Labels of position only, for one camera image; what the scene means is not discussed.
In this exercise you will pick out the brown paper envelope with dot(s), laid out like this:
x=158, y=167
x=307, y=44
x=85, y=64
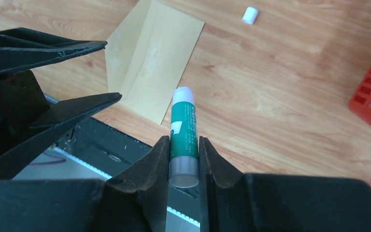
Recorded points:
x=147, y=54

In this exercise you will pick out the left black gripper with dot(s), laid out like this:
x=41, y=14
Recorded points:
x=29, y=124

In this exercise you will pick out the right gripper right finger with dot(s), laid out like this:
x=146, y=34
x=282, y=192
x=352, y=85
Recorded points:
x=233, y=201

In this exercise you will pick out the green white glue stick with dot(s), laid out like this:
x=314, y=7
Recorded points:
x=184, y=158

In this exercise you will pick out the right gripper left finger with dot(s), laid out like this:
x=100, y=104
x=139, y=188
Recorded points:
x=133, y=201

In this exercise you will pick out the white glue stick cap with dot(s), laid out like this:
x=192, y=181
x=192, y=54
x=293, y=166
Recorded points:
x=250, y=15

